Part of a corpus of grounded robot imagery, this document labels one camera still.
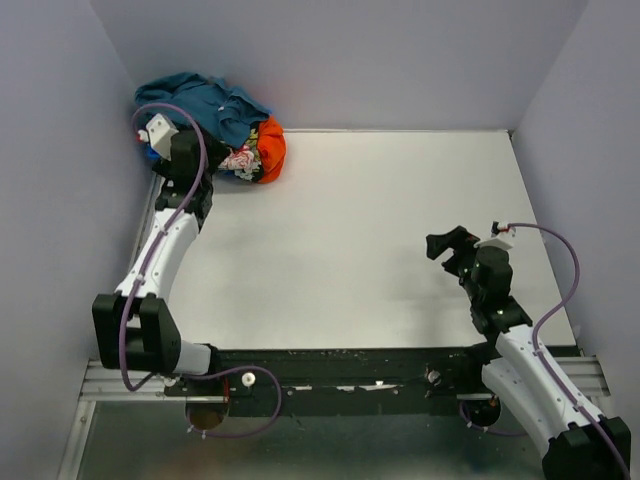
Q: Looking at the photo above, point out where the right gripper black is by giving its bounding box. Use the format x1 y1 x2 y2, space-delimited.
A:
427 224 485 304

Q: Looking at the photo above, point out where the teal blue t shirt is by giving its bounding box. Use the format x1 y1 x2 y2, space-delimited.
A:
134 72 270 149

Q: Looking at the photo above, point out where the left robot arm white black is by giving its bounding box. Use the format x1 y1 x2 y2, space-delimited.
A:
92 129 229 395

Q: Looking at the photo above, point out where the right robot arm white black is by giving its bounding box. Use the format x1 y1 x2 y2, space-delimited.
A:
426 222 631 479

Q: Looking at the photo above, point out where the black floral t shirt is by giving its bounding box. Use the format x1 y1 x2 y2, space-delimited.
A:
219 127 265 183

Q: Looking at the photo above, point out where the orange t shirt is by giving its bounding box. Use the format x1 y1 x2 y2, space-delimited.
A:
257 116 287 184

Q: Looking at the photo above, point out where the blue plastic bin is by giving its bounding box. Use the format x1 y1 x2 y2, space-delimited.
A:
144 144 161 163

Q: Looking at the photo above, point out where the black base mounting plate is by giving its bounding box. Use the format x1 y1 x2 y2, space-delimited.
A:
164 344 502 425

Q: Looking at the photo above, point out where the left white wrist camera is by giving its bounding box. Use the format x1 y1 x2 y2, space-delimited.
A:
137 113 178 159

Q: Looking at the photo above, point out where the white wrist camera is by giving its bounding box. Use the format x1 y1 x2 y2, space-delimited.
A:
474 221 516 251
137 113 178 159

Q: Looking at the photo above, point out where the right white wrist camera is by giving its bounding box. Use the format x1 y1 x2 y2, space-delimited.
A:
474 221 516 251

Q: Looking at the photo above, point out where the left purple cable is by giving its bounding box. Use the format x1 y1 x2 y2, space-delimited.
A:
121 102 284 440

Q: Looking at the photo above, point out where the purple cable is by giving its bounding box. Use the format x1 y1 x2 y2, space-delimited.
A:
121 102 284 440
458 222 632 480

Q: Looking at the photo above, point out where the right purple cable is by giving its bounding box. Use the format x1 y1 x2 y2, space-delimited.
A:
458 222 632 480

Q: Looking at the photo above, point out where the aluminium extrusion rail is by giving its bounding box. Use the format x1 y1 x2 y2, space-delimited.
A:
78 354 612 401

